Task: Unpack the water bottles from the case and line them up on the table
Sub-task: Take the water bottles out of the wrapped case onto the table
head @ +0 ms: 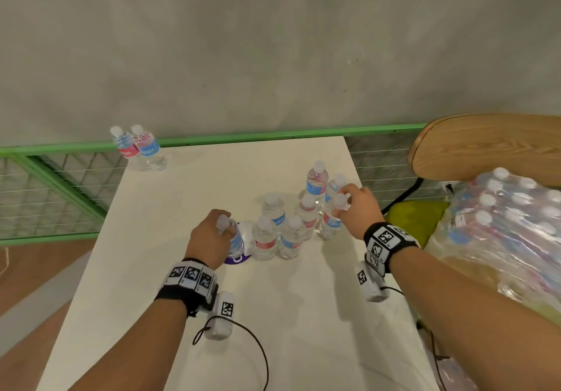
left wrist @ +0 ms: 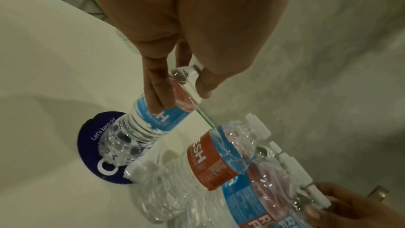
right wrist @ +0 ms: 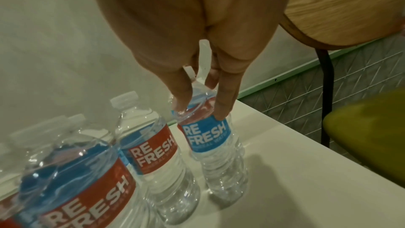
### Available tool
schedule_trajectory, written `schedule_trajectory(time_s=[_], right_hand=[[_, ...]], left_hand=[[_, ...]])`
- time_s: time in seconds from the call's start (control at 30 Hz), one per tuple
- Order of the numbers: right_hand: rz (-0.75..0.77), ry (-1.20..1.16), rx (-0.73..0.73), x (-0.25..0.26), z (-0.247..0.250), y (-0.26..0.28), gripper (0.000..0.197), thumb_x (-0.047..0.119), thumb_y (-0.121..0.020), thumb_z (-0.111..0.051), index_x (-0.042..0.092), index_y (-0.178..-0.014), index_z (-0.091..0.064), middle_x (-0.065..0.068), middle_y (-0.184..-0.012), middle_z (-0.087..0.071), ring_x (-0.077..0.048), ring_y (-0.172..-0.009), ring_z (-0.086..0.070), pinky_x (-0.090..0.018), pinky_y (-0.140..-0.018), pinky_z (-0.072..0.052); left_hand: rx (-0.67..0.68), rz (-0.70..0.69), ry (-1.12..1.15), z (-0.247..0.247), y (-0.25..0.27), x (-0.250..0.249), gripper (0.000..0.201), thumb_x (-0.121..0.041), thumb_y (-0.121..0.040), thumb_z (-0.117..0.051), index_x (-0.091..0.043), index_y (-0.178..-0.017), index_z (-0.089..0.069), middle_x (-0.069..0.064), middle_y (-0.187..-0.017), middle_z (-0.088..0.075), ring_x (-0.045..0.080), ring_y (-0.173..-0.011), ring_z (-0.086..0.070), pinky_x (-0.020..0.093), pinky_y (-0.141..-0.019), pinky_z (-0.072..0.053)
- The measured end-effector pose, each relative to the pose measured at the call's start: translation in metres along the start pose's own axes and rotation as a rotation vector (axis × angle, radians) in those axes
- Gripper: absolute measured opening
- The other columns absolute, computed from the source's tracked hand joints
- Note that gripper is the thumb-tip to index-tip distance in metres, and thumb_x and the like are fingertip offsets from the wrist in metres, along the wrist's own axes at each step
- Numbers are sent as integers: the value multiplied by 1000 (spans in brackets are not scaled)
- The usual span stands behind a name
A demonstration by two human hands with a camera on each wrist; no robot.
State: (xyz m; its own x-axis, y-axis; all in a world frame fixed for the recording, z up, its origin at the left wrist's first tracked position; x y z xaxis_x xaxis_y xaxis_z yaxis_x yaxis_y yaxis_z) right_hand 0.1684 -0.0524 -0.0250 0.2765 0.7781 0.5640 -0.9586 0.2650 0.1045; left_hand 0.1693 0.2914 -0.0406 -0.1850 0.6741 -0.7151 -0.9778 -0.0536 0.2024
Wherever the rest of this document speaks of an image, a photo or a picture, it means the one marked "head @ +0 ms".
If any wooden-backed green seat chair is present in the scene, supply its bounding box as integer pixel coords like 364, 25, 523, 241
380, 112, 561, 249

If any black marker-tag wristband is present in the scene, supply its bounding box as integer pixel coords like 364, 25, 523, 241
154, 258, 219, 317
362, 221, 421, 278

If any brown cardboard sheet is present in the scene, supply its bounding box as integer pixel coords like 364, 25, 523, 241
431, 246, 527, 295

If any person's left hand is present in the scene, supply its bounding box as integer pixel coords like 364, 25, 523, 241
185, 209, 240, 271

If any thin black cable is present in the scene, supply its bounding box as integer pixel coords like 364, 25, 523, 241
192, 316, 269, 391
380, 285, 452, 391

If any person's right forearm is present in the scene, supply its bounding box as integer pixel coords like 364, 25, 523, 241
387, 246, 561, 391

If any person's right hand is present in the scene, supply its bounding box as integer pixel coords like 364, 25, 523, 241
331, 183, 386, 241

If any green metal mesh fence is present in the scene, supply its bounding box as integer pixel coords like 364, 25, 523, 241
0, 122, 452, 247

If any purple round sticker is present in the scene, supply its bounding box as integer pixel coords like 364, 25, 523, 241
223, 222, 253, 266

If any white table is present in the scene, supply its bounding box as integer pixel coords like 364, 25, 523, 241
37, 135, 439, 391

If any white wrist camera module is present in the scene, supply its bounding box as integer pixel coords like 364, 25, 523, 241
355, 260, 391, 303
203, 291, 237, 341

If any person's left forearm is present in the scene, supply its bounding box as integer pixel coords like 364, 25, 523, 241
68, 298, 189, 391

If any group of water bottles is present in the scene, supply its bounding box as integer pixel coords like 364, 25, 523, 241
252, 160, 349, 261

